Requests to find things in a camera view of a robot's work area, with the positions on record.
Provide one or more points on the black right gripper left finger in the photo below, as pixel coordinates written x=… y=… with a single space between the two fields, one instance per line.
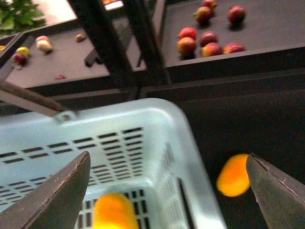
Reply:
x=56 y=203

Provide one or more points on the yellow mango on tray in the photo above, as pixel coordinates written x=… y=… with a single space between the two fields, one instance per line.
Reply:
x=233 y=179

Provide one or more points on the yellow mango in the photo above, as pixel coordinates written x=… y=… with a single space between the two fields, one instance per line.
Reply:
x=114 y=211
x=233 y=179

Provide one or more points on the brown basket handle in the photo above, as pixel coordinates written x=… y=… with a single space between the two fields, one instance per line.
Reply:
x=29 y=100

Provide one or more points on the light blue plastic basket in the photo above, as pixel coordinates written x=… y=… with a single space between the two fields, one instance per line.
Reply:
x=142 y=149

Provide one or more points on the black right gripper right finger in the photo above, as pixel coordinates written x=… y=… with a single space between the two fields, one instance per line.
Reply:
x=280 y=197

